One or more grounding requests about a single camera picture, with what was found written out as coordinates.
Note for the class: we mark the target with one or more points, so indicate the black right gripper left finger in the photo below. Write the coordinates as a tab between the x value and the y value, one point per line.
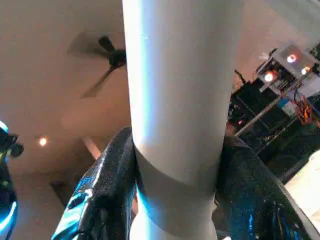
110	190

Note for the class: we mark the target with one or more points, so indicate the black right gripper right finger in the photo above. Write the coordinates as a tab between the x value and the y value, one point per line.
250	200

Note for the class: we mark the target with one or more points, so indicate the white plastic table leg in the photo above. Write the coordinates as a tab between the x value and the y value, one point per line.
180	100

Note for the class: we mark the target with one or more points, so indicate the black metal equipment rack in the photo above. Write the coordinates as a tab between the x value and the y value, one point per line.
275	140

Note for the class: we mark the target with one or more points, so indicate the round ceiling spotlight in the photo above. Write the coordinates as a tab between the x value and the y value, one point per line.
42	141

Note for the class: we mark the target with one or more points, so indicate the grey metal pole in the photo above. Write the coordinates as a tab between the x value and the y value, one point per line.
260	116

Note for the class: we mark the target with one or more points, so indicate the dark robot head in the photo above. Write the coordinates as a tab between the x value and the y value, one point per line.
6	187

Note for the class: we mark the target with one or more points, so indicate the black ceiling fan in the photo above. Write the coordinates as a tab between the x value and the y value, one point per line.
115	58

